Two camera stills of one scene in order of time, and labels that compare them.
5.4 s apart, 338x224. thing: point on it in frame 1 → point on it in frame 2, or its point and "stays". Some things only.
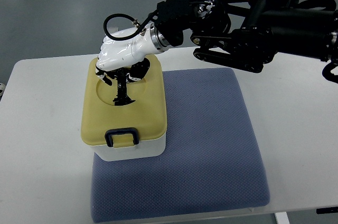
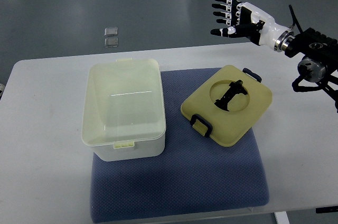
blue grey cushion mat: x=213 y=159 stays
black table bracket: x=327 y=210 stays
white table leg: x=282 y=217 stays
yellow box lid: x=144 y=121 → x=227 y=104
